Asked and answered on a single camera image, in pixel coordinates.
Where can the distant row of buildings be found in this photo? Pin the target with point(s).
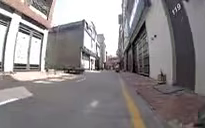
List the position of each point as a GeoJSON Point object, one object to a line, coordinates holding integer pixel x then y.
{"type": "Point", "coordinates": [105, 55]}

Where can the grey asphalt road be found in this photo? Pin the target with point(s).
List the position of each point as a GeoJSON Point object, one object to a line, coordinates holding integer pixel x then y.
{"type": "Point", "coordinates": [76, 103]}

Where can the yellow painted line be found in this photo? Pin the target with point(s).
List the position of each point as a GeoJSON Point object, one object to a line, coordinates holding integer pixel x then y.
{"type": "Point", "coordinates": [131, 106]}

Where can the small planter box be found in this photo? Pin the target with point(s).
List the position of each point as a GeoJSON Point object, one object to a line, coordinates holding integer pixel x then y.
{"type": "Point", "coordinates": [161, 78]}

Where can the pale concrete pavement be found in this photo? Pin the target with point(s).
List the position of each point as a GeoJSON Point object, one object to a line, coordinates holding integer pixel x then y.
{"type": "Point", "coordinates": [36, 76]}

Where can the white building with dark shutters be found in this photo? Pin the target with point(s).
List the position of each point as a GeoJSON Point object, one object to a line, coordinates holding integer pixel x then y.
{"type": "Point", "coordinates": [170, 36]}

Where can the red brick pavement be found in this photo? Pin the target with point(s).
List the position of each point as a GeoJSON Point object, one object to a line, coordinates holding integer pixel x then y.
{"type": "Point", "coordinates": [170, 103]}

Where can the white painted road marking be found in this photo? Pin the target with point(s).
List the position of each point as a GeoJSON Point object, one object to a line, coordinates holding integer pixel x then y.
{"type": "Point", "coordinates": [6, 95]}

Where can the grey building with dark wall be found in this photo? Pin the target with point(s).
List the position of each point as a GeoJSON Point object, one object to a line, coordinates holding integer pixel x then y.
{"type": "Point", "coordinates": [68, 45]}

